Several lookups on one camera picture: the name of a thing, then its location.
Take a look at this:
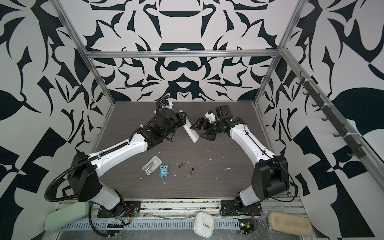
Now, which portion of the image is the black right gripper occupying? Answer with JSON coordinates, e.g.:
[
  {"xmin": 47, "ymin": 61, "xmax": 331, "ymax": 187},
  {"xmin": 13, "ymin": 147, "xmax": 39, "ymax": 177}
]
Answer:
[{"xmin": 191, "ymin": 117, "xmax": 225, "ymax": 141}]

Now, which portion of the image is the white remote control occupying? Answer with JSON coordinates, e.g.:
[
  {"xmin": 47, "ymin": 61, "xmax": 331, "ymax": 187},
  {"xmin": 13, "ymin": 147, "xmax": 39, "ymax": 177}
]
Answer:
[{"xmin": 179, "ymin": 110, "xmax": 200, "ymax": 143}]

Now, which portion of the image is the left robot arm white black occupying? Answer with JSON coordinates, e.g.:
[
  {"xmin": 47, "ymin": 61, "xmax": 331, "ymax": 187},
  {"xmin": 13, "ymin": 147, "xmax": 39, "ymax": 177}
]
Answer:
[{"xmin": 67, "ymin": 108, "xmax": 187, "ymax": 211}]

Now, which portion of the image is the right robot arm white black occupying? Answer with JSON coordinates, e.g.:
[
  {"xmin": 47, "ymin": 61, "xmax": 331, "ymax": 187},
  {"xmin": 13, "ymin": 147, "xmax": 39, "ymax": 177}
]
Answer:
[{"xmin": 189, "ymin": 105, "xmax": 292, "ymax": 206}]

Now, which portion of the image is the white battery cover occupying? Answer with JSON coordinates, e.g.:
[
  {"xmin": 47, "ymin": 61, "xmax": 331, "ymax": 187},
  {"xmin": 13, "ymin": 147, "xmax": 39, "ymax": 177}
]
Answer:
[{"xmin": 142, "ymin": 156, "xmax": 163, "ymax": 176}]

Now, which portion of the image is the blue owl toy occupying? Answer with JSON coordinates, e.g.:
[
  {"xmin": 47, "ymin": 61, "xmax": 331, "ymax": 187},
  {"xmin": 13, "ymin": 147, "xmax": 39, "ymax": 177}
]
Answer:
[{"xmin": 159, "ymin": 164, "xmax": 169, "ymax": 178}]

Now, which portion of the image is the white square clock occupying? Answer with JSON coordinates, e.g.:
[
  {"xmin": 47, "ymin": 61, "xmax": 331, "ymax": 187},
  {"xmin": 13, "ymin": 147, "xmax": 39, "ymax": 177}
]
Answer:
[{"xmin": 193, "ymin": 212, "xmax": 215, "ymax": 238}]

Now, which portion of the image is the small green circuit board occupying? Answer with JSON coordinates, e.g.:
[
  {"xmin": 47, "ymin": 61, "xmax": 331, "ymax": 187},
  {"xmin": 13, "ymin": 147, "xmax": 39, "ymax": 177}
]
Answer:
[{"xmin": 239, "ymin": 218, "xmax": 255, "ymax": 235}]

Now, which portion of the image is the beige foam pad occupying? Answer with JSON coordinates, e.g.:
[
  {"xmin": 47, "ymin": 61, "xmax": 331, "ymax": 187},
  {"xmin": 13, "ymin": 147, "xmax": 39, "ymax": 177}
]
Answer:
[{"xmin": 268, "ymin": 212, "xmax": 314, "ymax": 237}]

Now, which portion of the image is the green foam pad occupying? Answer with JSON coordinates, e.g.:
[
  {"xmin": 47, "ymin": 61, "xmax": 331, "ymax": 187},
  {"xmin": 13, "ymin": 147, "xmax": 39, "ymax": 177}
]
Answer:
[{"xmin": 44, "ymin": 203, "xmax": 89, "ymax": 232}]

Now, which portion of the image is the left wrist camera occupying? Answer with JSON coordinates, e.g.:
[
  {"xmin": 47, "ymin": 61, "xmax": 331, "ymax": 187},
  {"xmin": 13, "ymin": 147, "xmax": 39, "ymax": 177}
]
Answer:
[{"xmin": 160, "ymin": 100, "xmax": 173, "ymax": 110}]

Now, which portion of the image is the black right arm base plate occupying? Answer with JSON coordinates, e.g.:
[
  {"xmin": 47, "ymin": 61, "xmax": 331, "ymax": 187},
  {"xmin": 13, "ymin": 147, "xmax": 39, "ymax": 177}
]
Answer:
[{"xmin": 219, "ymin": 199, "xmax": 263, "ymax": 217}]

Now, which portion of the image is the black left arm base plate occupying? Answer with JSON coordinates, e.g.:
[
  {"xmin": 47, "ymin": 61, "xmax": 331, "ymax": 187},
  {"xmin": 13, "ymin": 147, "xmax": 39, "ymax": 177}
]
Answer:
[{"xmin": 97, "ymin": 201, "xmax": 142, "ymax": 218}]

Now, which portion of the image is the aluminium frame top bar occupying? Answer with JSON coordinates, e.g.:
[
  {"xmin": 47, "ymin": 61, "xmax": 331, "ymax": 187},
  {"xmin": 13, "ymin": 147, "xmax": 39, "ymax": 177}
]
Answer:
[{"xmin": 85, "ymin": 50, "xmax": 278, "ymax": 59}]

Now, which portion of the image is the aluminium frame corner post right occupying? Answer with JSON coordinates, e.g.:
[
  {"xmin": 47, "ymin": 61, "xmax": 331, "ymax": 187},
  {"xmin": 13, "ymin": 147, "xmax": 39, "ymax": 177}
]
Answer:
[{"xmin": 253, "ymin": 0, "xmax": 308, "ymax": 106}]

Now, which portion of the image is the aluminium frame corner post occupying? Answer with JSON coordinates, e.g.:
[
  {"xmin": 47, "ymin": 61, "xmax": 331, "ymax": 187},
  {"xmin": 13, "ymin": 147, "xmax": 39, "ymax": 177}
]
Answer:
[
  {"xmin": 49, "ymin": 1, "xmax": 115, "ymax": 109},
  {"xmin": 253, "ymin": 0, "xmax": 308, "ymax": 106}
]

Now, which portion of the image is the white slotted cable duct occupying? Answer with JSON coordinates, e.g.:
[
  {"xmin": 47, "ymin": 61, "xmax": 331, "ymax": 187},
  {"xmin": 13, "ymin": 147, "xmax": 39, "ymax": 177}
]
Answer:
[{"xmin": 61, "ymin": 219, "xmax": 241, "ymax": 231}]

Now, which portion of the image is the aluminium frame corner post left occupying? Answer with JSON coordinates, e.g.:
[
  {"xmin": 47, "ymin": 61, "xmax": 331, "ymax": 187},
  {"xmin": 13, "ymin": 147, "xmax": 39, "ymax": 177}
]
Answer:
[{"xmin": 49, "ymin": 1, "xmax": 115, "ymax": 109}]

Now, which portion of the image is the black hook rail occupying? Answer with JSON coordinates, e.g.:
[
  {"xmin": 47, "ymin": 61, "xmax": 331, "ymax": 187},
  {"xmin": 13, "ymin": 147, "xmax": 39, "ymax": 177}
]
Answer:
[{"xmin": 297, "ymin": 73, "xmax": 367, "ymax": 159}]

